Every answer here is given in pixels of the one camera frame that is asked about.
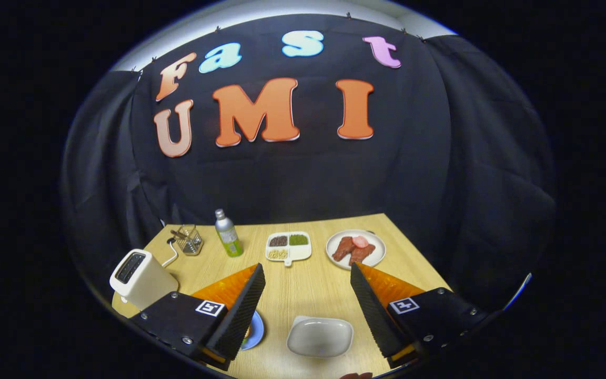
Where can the pink sausage slice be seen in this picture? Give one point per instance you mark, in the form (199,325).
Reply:
(360,241)

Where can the green label metal bottle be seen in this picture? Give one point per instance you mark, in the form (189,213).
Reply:
(229,239)

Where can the brown meat piece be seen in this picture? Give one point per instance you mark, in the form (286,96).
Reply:
(362,253)
(342,248)

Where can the white square plate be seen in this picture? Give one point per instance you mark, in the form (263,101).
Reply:
(319,337)

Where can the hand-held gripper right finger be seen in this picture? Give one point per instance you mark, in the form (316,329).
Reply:
(374,316)

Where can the white toaster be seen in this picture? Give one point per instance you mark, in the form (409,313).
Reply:
(145,284)

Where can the blue round plate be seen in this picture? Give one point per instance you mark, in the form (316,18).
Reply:
(259,331)

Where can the white round plate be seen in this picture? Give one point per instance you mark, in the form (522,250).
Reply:
(381,247)

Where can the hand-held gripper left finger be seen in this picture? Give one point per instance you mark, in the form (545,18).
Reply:
(240,316)

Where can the white divided seed dish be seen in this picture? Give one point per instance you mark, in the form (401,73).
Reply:
(303,253)

